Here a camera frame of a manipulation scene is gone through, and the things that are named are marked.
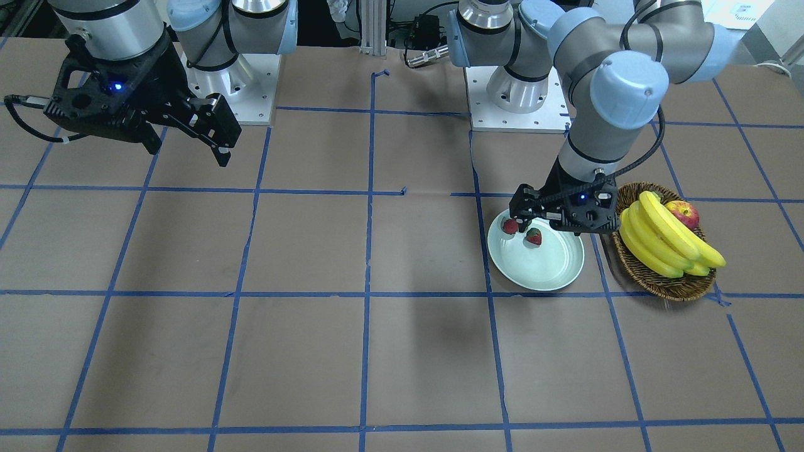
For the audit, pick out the aluminium frame post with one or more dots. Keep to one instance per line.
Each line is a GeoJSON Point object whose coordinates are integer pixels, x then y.
{"type": "Point", "coordinates": [373, 27]}

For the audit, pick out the red yellow apple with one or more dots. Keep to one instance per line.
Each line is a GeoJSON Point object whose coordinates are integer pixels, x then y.
{"type": "Point", "coordinates": [685, 212]}

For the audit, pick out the yellow banana bunch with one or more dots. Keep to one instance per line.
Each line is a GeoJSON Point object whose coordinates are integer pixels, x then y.
{"type": "Point", "coordinates": [662, 243]}

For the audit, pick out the red strawberry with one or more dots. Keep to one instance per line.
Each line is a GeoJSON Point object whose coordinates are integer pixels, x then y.
{"type": "Point", "coordinates": [534, 236]}
{"type": "Point", "coordinates": [510, 226]}

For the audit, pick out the pale green plate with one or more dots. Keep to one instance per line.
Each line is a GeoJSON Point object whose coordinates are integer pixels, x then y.
{"type": "Point", "coordinates": [551, 266]}

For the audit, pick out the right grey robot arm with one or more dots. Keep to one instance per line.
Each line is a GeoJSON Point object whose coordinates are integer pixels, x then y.
{"type": "Point", "coordinates": [208, 35]}

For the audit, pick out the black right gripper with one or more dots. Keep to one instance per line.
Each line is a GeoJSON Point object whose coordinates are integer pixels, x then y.
{"type": "Point", "coordinates": [164, 80]}

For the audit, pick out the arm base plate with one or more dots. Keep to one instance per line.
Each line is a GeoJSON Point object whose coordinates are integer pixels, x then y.
{"type": "Point", "coordinates": [500, 102]}
{"type": "Point", "coordinates": [249, 85]}

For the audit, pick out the brown wicker basket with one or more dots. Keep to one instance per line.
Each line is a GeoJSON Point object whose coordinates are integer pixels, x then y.
{"type": "Point", "coordinates": [686, 288]}

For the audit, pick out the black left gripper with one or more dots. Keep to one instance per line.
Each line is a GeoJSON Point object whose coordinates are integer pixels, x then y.
{"type": "Point", "coordinates": [525, 199]}

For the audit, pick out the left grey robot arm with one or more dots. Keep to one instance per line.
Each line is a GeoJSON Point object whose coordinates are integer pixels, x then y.
{"type": "Point", "coordinates": [615, 76]}

